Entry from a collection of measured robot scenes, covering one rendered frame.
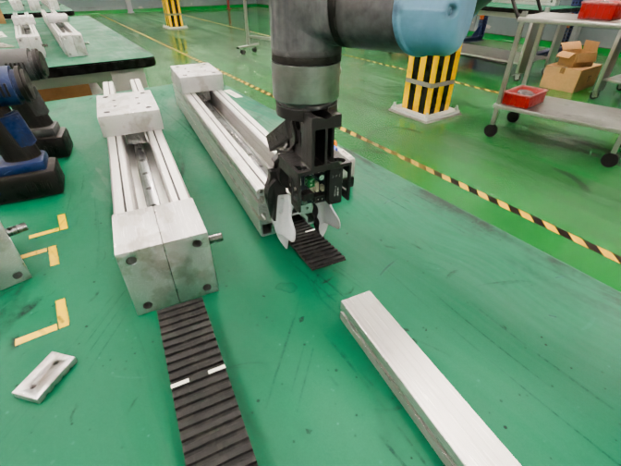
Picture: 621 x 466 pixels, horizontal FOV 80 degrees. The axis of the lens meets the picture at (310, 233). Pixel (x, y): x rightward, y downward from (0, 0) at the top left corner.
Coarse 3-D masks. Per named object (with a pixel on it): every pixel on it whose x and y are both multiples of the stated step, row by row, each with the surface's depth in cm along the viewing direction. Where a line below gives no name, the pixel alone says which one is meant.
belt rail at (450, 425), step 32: (352, 320) 41; (384, 320) 40; (384, 352) 37; (416, 352) 37; (416, 384) 34; (448, 384) 34; (416, 416) 34; (448, 416) 32; (448, 448) 30; (480, 448) 30
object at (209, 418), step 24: (168, 312) 41; (192, 312) 41; (168, 336) 38; (192, 336) 38; (168, 360) 36; (192, 360) 36; (216, 360) 36; (192, 384) 34; (216, 384) 34; (192, 408) 32; (216, 408) 32; (192, 432) 30; (216, 432) 30; (240, 432) 30; (192, 456) 29; (216, 456) 29; (240, 456) 29
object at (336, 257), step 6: (336, 252) 50; (318, 258) 49; (324, 258) 49; (330, 258) 49; (336, 258) 49; (342, 258) 49; (312, 264) 48; (318, 264) 48; (324, 264) 48; (330, 264) 48; (312, 270) 48
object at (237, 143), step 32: (192, 96) 93; (224, 96) 93; (192, 128) 98; (224, 128) 75; (256, 128) 74; (224, 160) 70; (256, 160) 68; (256, 192) 54; (288, 192) 61; (256, 224) 59
